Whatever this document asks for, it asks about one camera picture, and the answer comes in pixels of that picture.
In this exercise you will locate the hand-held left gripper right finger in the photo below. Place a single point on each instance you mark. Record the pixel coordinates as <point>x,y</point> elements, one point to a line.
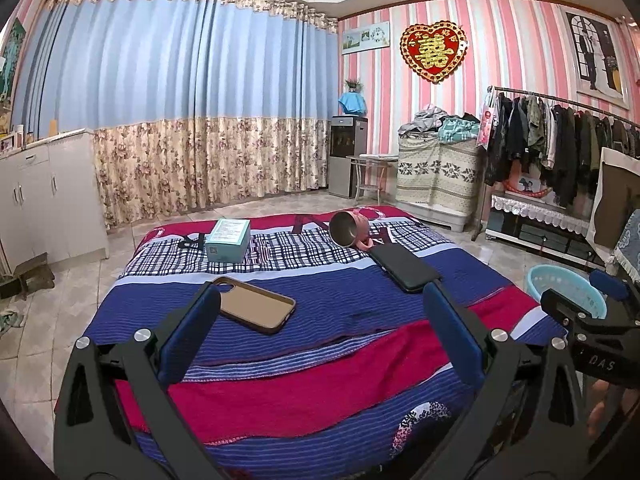
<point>450,330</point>

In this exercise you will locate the small wooden stool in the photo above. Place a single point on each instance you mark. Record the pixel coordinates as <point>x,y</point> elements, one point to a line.
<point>30,277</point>

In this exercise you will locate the pink hanging bag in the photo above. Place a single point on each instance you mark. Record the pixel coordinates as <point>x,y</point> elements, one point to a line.
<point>487,122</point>

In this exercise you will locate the low stand with lace cloth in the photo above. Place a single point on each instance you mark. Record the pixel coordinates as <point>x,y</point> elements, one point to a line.
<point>540,225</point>

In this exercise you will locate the black flat case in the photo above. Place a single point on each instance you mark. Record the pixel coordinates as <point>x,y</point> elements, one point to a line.
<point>405,267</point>

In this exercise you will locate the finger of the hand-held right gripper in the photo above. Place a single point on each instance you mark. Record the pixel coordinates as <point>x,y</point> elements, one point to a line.
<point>565,310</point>
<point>607,282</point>

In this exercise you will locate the red heart wall decoration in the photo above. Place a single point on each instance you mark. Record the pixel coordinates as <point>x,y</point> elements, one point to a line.
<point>432,50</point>

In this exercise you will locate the brown phone case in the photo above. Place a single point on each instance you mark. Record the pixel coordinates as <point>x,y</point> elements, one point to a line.
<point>255,305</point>

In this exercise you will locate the metal clothes rack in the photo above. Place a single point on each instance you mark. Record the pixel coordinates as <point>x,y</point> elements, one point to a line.
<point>550,96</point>

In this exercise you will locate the small metal side table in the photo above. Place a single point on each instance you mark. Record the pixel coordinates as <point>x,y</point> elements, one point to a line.
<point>375,159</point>

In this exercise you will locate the bed with striped blanket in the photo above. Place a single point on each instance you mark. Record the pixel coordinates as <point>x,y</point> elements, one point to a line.
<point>310,390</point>

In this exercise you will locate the grey water dispenser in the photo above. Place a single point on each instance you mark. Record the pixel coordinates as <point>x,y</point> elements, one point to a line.
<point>345,160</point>

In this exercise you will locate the white framed board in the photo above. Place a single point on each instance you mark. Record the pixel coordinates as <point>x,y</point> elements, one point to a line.
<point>612,200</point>

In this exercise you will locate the wall picture with clock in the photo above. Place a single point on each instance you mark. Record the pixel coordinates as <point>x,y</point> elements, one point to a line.
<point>365,37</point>

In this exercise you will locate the pink metal mug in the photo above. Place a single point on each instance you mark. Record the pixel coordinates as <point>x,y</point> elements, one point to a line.
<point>347,227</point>

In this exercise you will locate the blue and floral curtain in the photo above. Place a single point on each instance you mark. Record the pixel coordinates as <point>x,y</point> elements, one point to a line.
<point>175,85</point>

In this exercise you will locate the white cabinet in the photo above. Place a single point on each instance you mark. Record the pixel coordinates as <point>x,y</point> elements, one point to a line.
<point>50,195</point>

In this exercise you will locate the green wall poster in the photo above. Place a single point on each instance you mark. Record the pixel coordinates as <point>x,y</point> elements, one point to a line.
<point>11,60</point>

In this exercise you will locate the pile of folded clothes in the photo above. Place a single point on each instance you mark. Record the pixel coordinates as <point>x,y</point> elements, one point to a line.
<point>435,122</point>

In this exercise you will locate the blue wrapped potted plant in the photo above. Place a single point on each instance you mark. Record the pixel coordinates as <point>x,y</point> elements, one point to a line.
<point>352,102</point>

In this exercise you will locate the framed wall poster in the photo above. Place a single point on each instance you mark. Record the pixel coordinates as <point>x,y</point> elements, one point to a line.
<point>597,55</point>

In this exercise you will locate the blue fringed cloth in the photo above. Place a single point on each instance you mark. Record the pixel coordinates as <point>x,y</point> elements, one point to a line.
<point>627,245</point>

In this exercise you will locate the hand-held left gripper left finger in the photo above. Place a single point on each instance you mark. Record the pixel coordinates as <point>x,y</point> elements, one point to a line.
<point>192,330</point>

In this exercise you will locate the person's right hand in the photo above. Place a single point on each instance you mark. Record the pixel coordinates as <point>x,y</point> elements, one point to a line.
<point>597,410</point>

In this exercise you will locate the crumpled green cloth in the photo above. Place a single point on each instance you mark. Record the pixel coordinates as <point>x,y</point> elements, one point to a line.
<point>9,322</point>

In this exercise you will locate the teal and white box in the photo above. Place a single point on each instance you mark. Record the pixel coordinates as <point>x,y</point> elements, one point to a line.
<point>227,240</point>

